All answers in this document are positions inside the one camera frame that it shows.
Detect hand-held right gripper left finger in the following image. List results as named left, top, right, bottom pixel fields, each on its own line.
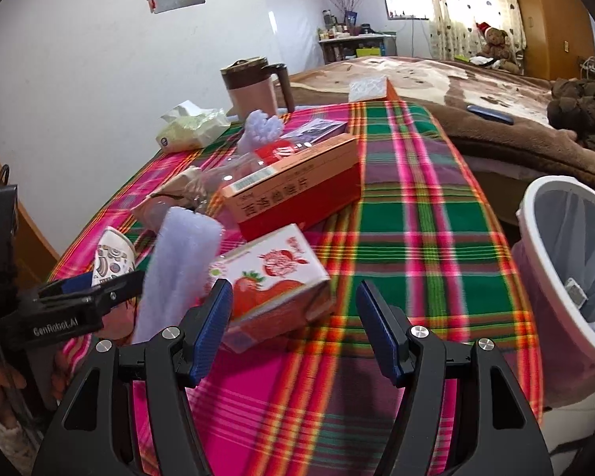
left=32, top=278, right=235, bottom=476

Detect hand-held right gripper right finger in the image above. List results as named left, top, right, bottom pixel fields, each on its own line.
left=355, top=280, right=553, bottom=476

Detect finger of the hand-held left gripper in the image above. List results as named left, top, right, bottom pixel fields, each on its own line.
left=38, top=271, right=146, bottom=314
left=38, top=274, right=97, bottom=301

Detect patterned paper cup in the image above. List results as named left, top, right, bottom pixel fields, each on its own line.
left=92, top=226, right=136, bottom=288

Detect strawberry print carton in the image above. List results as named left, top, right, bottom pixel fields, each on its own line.
left=209, top=223, right=335, bottom=353

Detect clear plastic cup red lid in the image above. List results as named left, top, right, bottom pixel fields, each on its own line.
left=198, top=141, right=303, bottom=209

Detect white and pink trash bin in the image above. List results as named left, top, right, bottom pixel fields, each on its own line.
left=511, top=176, right=595, bottom=407

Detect person's left forearm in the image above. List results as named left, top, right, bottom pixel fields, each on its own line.
left=0, top=397, right=35, bottom=476

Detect person's left hand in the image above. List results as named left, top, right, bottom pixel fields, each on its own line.
left=0, top=362, right=28, bottom=395

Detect plaid tablecloth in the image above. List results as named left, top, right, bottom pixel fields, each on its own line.
left=47, top=100, right=546, bottom=476

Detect orange medicine box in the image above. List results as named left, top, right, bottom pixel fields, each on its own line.
left=219, top=134, right=362, bottom=243

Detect soft tissue pack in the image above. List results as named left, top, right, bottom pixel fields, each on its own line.
left=155, top=100, right=231, bottom=152

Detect small white box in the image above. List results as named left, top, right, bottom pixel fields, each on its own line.
left=564, top=279, right=588, bottom=308

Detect small grey box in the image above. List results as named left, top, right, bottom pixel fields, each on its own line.
left=280, top=119, right=349, bottom=147

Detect brown printed blanket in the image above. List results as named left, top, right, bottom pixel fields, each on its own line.
left=275, top=56, right=595, bottom=194

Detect pink mug with brown lid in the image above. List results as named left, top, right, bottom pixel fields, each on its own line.
left=221, top=57, right=296, bottom=120

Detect white packet on bed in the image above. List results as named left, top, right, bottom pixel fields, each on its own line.
left=348, top=77, right=398, bottom=105

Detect dark smartphone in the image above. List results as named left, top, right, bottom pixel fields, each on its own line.
left=466, top=104, right=515, bottom=126

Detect white shelf table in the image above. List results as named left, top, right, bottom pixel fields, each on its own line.
left=318, top=34, right=396, bottom=65

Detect brown padded jacket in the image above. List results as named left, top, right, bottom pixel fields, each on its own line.
left=547, top=78, right=595, bottom=152

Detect group of small bottles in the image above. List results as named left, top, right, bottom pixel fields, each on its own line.
left=320, top=10, right=372, bottom=39

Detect teddy bear with red hat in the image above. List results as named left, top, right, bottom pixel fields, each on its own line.
left=476, top=22, right=521, bottom=74

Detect blue vase with branches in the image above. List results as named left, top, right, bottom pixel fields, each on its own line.
left=317, top=0, right=378, bottom=25

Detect spotted curtain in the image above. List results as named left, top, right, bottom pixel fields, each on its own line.
left=416, top=0, right=526, bottom=60

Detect wooden wardrobe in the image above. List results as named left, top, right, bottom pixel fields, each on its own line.
left=506, top=0, right=595, bottom=80

